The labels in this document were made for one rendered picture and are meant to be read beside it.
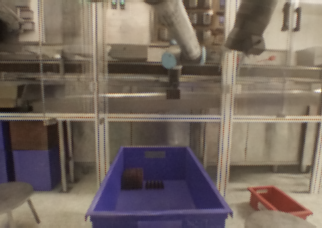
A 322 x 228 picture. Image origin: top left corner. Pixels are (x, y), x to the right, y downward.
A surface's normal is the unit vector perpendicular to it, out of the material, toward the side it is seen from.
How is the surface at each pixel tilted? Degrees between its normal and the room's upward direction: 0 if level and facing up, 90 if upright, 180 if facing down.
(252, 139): 90
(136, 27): 90
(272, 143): 90
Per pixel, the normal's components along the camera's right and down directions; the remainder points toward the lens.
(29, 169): 0.04, 0.13
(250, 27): 0.04, 0.64
